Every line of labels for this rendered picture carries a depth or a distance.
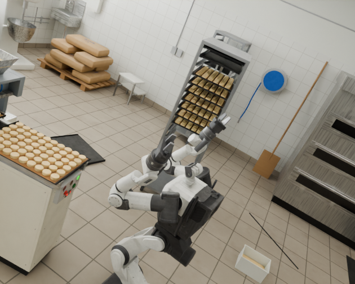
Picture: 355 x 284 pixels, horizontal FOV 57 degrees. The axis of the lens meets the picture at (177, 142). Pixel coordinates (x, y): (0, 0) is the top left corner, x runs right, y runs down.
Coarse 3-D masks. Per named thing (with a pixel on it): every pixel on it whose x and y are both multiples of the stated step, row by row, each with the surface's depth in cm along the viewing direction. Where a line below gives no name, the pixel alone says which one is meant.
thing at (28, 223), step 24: (0, 168) 201; (0, 192) 208; (24, 192) 202; (48, 192) 197; (72, 192) 233; (0, 216) 215; (24, 216) 209; (48, 216) 211; (0, 240) 223; (24, 240) 217; (48, 240) 233; (24, 264) 224
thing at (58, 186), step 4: (0, 156) 199; (4, 160) 199; (8, 160) 198; (8, 164) 200; (12, 164) 199; (16, 164) 198; (20, 168) 198; (24, 168) 197; (28, 172) 198; (32, 172) 197; (32, 176) 198; (36, 176) 197; (40, 176) 196; (40, 180) 197; (44, 180) 196; (48, 184) 197; (52, 184) 196; (60, 184) 194; (56, 188) 196
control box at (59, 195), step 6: (72, 174) 215; (78, 174) 218; (66, 180) 208; (72, 180) 211; (78, 180) 224; (66, 186) 207; (72, 186) 217; (60, 192) 202; (54, 198) 204; (60, 198) 207
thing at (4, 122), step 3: (0, 120) 226; (3, 120) 228; (0, 123) 228; (3, 123) 227; (6, 123) 226; (9, 123) 227; (0, 126) 228; (87, 162) 222; (84, 165) 221; (78, 168) 223; (81, 168) 222; (84, 168) 223
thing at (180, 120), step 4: (176, 120) 337; (180, 120) 342; (184, 120) 347; (180, 124) 336; (184, 124) 336; (188, 124) 341; (192, 124) 345; (188, 128) 334; (192, 128) 334; (196, 128) 339; (200, 128) 343
